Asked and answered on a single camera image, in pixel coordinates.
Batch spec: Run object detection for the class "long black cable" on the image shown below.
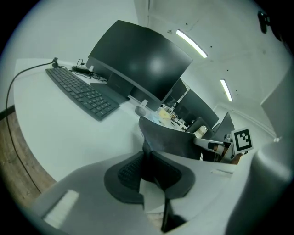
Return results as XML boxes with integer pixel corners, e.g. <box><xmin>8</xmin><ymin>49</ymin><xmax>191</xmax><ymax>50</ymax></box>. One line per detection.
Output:
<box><xmin>5</xmin><ymin>57</ymin><xmax>58</xmax><ymax>194</ymax></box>

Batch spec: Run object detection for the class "row of black monitor backs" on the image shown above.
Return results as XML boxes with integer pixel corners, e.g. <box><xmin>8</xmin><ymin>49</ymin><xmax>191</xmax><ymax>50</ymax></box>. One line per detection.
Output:
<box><xmin>181</xmin><ymin>88</ymin><xmax>235</xmax><ymax>140</ymax></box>

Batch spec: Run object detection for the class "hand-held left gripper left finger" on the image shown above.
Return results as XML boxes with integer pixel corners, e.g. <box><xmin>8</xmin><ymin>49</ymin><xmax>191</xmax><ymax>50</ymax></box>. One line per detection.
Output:
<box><xmin>31</xmin><ymin>151</ymin><xmax>163</xmax><ymax>235</ymax></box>

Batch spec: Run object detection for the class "white cup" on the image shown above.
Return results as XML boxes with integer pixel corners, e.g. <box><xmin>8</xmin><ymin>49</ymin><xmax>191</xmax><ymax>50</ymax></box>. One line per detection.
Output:
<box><xmin>193</xmin><ymin>125</ymin><xmax>209</xmax><ymax>139</ymax></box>

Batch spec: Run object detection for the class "long ceiling light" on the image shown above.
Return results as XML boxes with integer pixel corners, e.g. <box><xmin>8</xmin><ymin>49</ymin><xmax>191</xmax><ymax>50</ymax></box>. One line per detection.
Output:
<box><xmin>175</xmin><ymin>28</ymin><xmax>209</xmax><ymax>59</ymax></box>

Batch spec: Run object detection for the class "large black monitor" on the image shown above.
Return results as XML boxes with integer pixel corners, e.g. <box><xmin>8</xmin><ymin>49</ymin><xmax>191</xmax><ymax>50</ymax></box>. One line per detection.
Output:
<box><xmin>85</xmin><ymin>20</ymin><xmax>194</xmax><ymax>111</ymax></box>

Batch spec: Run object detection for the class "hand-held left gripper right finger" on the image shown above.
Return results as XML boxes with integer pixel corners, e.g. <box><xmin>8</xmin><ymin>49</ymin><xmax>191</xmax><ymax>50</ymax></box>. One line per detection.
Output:
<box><xmin>147</xmin><ymin>137</ymin><xmax>291</xmax><ymax>235</ymax></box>

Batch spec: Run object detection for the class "short ceiling light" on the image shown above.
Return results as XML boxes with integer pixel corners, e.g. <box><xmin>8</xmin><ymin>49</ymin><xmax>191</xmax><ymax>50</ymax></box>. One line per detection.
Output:
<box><xmin>220</xmin><ymin>78</ymin><xmax>233</xmax><ymax>102</ymax></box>

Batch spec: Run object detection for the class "black power adapter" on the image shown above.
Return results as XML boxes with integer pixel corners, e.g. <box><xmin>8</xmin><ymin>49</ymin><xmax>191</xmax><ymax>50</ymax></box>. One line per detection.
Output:
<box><xmin>72</xmin><ymin>66</ymin><xmax>95</xmax><ymax>75</ymax></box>

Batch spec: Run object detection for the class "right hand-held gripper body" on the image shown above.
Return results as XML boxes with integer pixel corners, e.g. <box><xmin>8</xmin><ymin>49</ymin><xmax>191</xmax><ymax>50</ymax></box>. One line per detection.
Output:
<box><xmin>220</xmin><ymin>127</ymin><xmax>254</xmax><ymax>165</ymax></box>

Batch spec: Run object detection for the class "person's right forearm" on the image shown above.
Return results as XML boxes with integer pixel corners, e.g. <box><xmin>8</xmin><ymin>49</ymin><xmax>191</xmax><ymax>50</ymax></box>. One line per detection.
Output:
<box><xmin>230</xmin><ymin>153</ymin><xmax>244</xmax><ymax>165</ymax></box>

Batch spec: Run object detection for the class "long black keyboard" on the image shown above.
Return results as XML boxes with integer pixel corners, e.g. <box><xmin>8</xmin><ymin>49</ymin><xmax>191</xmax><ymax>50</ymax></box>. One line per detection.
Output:
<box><xmin>45</xmin><ymin>67</ymin><xmax>121</xmax><ymax>122</ymax></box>

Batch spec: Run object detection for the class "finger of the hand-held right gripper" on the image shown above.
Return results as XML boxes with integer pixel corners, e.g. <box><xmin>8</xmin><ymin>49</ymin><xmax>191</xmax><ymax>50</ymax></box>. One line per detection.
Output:
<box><xmin>193</xmin><ymin>138</ymin><xmax>225</xmax><ymax>152</ymax></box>

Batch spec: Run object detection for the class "yellow box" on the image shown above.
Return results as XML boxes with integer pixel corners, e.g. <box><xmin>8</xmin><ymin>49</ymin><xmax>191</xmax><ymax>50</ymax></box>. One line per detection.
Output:
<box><xmin>158</xmin><ymin>108</ymin><xmax>172</xmax><ymax>120</ymax></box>

